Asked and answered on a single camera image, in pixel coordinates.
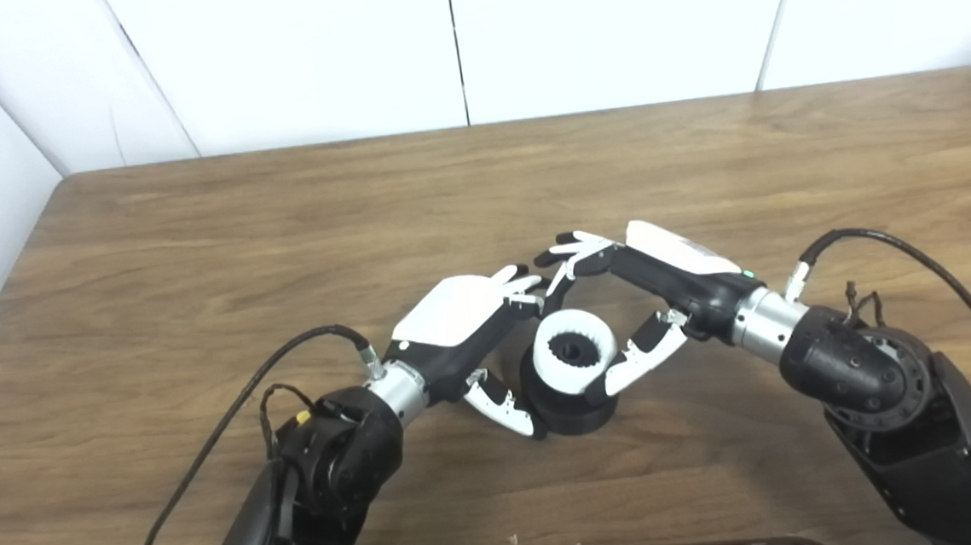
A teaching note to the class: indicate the round black plastic part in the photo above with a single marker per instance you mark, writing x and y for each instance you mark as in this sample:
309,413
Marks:
577,416

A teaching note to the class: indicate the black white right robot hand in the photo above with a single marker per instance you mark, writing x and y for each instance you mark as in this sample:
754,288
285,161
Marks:
691,284

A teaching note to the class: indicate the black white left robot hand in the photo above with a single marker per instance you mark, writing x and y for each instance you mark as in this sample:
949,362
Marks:
454,317

